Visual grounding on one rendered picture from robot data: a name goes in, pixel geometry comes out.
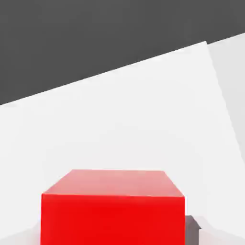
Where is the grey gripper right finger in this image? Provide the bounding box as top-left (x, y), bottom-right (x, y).
top-left (184, 215), bottom-right (238, 245)

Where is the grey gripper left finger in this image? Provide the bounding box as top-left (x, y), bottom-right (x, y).
top-left (0, 220), bottom-right (42, 245)

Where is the small red cube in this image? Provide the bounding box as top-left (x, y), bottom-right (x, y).
top-left (40, 169), bottom-right (186, 245)

